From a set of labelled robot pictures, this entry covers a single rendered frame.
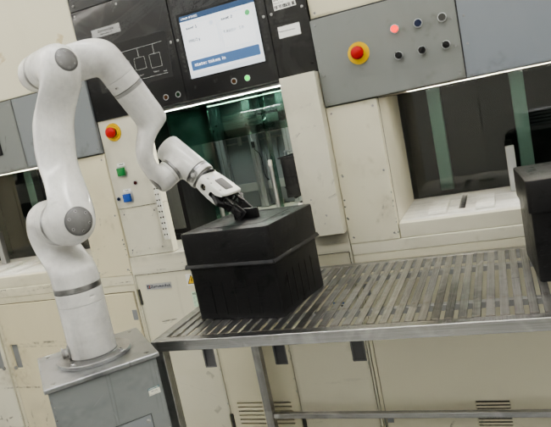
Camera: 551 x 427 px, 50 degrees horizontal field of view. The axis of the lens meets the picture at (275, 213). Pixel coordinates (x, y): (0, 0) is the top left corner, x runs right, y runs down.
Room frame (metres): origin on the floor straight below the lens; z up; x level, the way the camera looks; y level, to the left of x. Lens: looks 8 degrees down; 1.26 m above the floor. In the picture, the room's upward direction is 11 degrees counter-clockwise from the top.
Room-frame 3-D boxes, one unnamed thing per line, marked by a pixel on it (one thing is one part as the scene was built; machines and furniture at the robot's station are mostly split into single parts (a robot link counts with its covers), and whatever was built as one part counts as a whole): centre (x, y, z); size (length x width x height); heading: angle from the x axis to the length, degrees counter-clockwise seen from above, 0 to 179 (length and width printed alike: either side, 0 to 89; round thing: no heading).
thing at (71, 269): (1.53, 0.56, 1.07); 0.19 x 0.12 x 0.24; 42
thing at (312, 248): (1.69, 0.08, 0.85); 0.28 x 0.28 x 0.17; 60
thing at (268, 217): (1.69, 0.08, 0.98); 0.29 x 0.29 x 0.13; 60
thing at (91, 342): (1.51, 0.54, 0.85); 0.19 x 0.19 x 0.18
